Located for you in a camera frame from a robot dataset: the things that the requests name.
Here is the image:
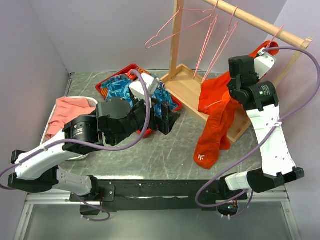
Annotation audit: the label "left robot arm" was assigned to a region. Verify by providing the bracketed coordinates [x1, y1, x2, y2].
[7, 97, 181, 201]

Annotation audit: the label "orange drawstring shorts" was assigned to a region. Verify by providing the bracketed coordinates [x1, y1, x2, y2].
[193, 40, 280, 171]

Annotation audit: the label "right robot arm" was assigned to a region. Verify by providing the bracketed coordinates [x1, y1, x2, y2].
[218, 55, 305, 200]

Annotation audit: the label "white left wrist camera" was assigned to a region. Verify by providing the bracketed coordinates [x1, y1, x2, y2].
[126, 69, 161, 101]

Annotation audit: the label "pink garment in basket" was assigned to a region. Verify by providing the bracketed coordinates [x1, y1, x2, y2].
[44, 96, 97, 140]

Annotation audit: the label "blue leaf-patterned shorts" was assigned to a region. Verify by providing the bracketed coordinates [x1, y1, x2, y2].
[101, 74, 178, 117]

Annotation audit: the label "pink wire hanger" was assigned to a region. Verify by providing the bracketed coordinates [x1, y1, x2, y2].
[193, 0, 219, 78]
[201, 6, 239, 84]
[265, 24, 285, 49]
[144, 7, 214, 50]

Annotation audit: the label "white perforated laundry basket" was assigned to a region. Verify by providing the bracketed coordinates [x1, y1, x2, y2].
[43, 96, 100, 161]

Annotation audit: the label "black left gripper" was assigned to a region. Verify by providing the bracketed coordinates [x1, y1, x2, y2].
[111, 94, 181, 146]

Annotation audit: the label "navy printed garment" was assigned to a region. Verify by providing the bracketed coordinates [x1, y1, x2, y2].
[154, 78, 166, 94]

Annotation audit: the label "red plastic bin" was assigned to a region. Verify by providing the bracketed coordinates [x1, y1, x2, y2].
[97, 66, 181, 146]

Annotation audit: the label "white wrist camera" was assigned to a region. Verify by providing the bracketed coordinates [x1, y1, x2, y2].
[126, 69, 161, 101]
[254, 47, 276, 80]

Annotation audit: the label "wooden clothes rack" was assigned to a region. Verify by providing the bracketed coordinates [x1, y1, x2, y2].
[161, 0, 313, 145]

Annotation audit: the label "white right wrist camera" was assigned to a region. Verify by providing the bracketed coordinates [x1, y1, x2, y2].
[254, 47, 276, 80]

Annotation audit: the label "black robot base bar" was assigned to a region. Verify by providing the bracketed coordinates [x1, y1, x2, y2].
[59, 178, 253, 217]

